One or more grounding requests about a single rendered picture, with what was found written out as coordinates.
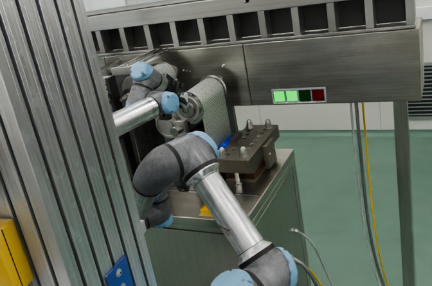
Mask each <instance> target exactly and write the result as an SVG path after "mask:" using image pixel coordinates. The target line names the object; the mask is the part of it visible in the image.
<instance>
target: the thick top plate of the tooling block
mask: <svg viewBox="0 0 432 286"><path fill-rule="evenodd" d="M253 126H254V128H253V129H247V128H246V127H245V128H244V129H243V130H242V131H241V132H242V135H241V137H240V138H239V139H238V140H237V141H236V142H235V143H230V144H229V145H228V146H227V147H226V148H225V152H226V155H227V157H226V158H224V159H220V158H218V160H217V161H218V162H219V172H226V173H242V174H250V173H251V172H252V171H253V170H254V169H255V167H256V166H257V164H259V162H260V161H261V160H262V158H263V157H264V153H263V148H262V146H263V145H264V144H265V142H266V141H267V140H268V139H269V138H274V142H275V141H276V140H277V139H278V138H279V136H280V134H279V129H278V125H272V127H273V128H271V129H265V125H253ZM241 147H245V148H246V150H247V153H248V155H249V156H248V157H246V158H240V148H241Z"/></svg>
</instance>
